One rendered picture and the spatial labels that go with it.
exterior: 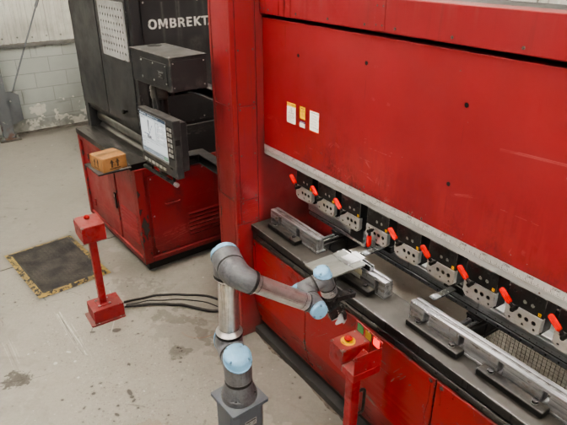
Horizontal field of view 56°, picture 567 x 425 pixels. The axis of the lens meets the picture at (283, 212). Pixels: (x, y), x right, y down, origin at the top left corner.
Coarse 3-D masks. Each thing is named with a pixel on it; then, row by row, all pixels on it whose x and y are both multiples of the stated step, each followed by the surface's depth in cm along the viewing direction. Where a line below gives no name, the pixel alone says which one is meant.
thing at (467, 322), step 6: (468, 312) 262; (468, 318) 262; (474, 318) 259; (480, 318) 258; (462, 324) 258; (468, 324) 257; (474, 324) 257; (480, 324) 260; (486, 324) 262; (474, 330) 257; (480, 330) 263; (486, 330) 264; (492, 330) 270
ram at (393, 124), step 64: (320, 64) 266; (384, 64) 230; (448, 64) 203; (512, 64) 181; (320, 128) 280; (384, 128) 240; (448, 128) 210; (512, 128) 187; (384, 192) 251; (448, 192) 218; (512, 192) 194; (512, 256) 200
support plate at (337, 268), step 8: (328, 256) 286; (312, 264) 280; (320, 264) 280; (328, 264) 280; (336, 264) 280; (344, 264) 280; (352, 264) 280; (360, 264) 280; (336, 272) 272; (344, 272) 273
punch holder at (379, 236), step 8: (368, 208) 263; (368, 216) 264; (376, 216) 259; (384, 216) 254; (368, 224) 265; (376, 224) 261; (384, 224) 256; (392, 224) 255; (376, 232) 262; (384, 232) 258; (376, 240) 263; (384, 240) 258; (392, 240) 260
